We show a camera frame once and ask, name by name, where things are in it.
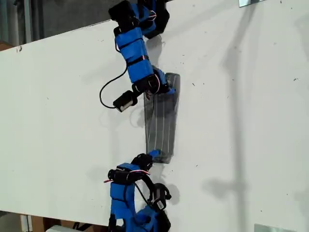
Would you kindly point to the grey white-striped square towel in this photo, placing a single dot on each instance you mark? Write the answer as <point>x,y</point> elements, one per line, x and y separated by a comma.
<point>161,125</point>

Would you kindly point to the white plastic object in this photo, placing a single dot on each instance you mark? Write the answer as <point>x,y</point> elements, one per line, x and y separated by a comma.
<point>60,229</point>

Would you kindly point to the steel plate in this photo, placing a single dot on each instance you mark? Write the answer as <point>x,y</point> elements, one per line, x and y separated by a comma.
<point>248,2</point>

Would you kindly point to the brown cardboard box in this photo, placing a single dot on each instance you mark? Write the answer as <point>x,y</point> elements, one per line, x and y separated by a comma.
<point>38,223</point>

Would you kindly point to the white table leg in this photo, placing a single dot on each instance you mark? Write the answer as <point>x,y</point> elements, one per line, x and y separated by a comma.
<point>25,223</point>

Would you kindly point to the black camera stalk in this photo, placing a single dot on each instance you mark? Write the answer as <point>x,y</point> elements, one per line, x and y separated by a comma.
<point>134,94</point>
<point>148,183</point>

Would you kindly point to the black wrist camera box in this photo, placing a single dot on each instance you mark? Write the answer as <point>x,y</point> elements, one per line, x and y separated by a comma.
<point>123,101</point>
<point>159,195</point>

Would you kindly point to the grey metal frame post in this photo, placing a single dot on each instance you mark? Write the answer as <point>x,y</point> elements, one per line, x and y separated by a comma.
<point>27,19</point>

